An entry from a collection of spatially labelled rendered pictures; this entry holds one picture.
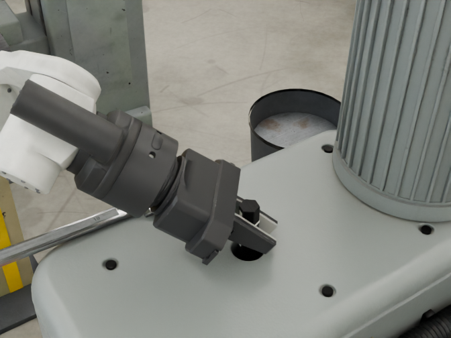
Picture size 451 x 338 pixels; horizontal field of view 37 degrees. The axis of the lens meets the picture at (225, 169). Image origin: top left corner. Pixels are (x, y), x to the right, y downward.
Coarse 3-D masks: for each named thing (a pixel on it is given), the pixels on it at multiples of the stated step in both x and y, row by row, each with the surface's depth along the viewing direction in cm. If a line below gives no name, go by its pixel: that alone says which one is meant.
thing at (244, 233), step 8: (240, 216) 68; (240, 224) 68; (248, 224) 68; (232, 232) 68; (240, 232) 68; (248, 232) 68; (256, 232) 68; (264, 232) 69; (232, 240) 69; (240, 240) 69; (248, 240) 69; (256, 240) 69; (264, 240) 69; (272, 240) 69; (256, 248) 70; (264, 248) 70
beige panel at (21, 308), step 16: (0, 176) 262; (0, 192) 266; (0, 208) 270; (0, 224) 275; (16, 224) 280; (0, 240) 280; (16, 240) 285; (32, 256) 317; (0, 272) 290; (16, 272) 295; (32, 272) 302; (0, 288) 296; (16, 288) 301; (0, 304) 296; (16, 304) 296; (32, 304) 296; (0, 320) 290; (16, 320) 290
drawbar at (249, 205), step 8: (248, 200) 69; (240, 208) 68; (248, 208) 68; (256, 208) 68; (248, 216) 68; (256, 216) 68; (240, 248) 72; (248, 248) 71; (240, 256) 72; (248, 256) 72; (256, 256) 73
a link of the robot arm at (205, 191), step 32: (128, 160) 62; (160, 160) 63; (192, 160) 68; (224, 160) 70; (128, 192) 63; (160, 192) 64; (192, 192) 65; (224, 192) 67; (160, 224) 65; (192, 224) 65; (224, 224) 64
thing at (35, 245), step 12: (96, 216) 75; (108, 216) 75; (120, 216) 75; (132, 216) 76; (60, 228) 73; (72, 228) 73; (84, 228) 73; (96, 228) 74; (36, 240) 72; (48, 240) 72; (60, 240) 72; (0, 252) 71; (12, 252) 71; (24, 252) 71; (36, 252) 71; (0, 264) 70
